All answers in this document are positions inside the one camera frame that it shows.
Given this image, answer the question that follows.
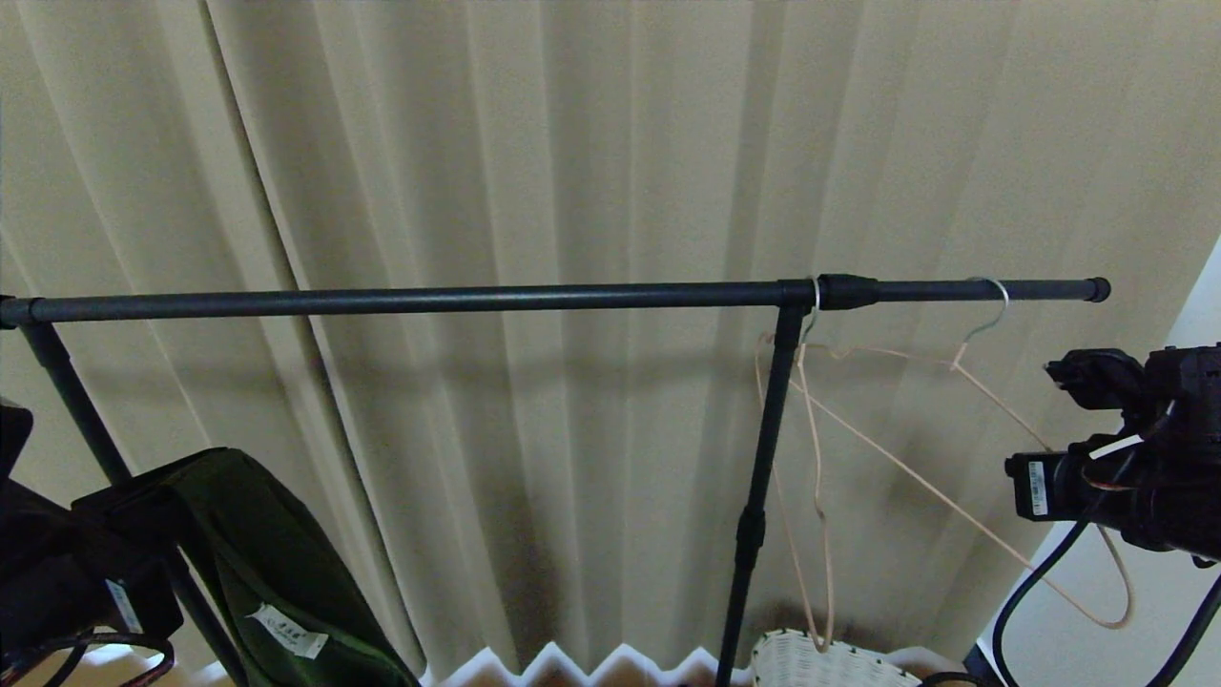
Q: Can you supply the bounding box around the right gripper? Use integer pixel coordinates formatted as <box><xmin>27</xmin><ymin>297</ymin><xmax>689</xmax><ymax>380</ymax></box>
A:
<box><xmin>1044</xmin><ymin>343</ymin><xmax>1221</xmax><ymax>436</ymax></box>

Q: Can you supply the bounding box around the pink clothes hanger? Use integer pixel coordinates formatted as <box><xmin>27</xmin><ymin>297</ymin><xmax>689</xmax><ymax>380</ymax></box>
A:
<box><xmin>760</xmin><ymin>276</ymin><xmax>1137</xmax><ymax>631</ymax></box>
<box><xmin>753</xmin><ymin>276</ymin><xmax>838</xmax><ymax>656</ymax></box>

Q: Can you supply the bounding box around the green shirt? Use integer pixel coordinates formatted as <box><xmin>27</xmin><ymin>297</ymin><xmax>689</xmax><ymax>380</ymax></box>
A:
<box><xmin>71</xmin><ymin>446</ymin><xmax>422</xmax><ymax>687</ymax></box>

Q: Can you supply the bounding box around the white laundry basket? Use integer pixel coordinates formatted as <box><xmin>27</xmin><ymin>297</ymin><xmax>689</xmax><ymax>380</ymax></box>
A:
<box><xmin>750</xmin><ymin>627</ymin><xmax>993</xmax><ymax>687</ymax></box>

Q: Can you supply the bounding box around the black clothes rack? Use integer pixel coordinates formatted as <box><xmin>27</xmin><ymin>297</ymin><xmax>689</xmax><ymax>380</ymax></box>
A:
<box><xmin>0</xmin><ymin>274</ymin><xmax>1113</xmax><ymax>687</ymax></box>

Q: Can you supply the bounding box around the beige curtain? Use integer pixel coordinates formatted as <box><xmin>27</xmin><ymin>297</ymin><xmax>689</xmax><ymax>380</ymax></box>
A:
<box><xmin>0</xmin><ymin>0</ymin><xmax>1221</xmax><ymax>684</ymax></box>

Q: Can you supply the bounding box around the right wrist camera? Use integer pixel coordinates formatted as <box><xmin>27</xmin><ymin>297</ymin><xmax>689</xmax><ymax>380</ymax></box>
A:
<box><xmin>1004</xmin><ymin>447</ymin><xmax>1090</xmax><ymax>525</ymax></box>

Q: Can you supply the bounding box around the black cable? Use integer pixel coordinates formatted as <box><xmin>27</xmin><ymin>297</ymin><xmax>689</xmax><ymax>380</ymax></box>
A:
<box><xmin>0</xmin><ymin>630</ymin><xmax>178</xmax><ymax>687</ymax></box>
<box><xmin>991</xmin><ymin>456</ymin><xmax>1148</xmax><ymax>687</ymax></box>
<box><xmin>1145</xmin><ymin>571</ymin><xmax>1221</xmax><ymax>687</ymax></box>

